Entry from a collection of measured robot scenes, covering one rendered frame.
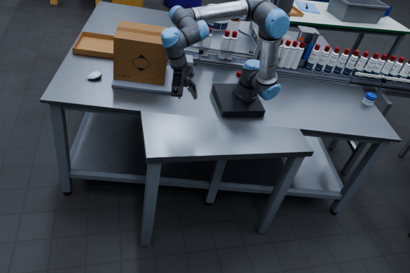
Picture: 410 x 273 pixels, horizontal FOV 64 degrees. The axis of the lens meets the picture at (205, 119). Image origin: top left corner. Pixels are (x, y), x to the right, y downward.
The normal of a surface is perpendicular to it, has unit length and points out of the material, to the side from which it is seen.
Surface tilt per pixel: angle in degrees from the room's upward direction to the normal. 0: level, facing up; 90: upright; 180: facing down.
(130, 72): 90
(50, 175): 0
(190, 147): 0
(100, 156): 0
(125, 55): 90
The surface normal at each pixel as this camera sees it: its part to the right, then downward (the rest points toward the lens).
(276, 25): 0.47, 0.56
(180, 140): 0.18, -0.77
